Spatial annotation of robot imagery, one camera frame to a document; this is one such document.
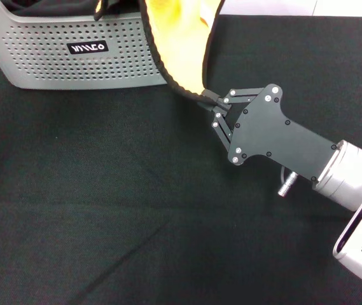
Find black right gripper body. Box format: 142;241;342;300
226;83;341;184

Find grey yellow towel black edge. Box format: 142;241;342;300
93;0;225;102

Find black tablecloth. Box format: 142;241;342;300
0;14;362;305

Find grey perforated storage box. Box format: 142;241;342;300
0;0;169;91

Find silver cable connector plug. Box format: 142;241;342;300
277;170;298;197

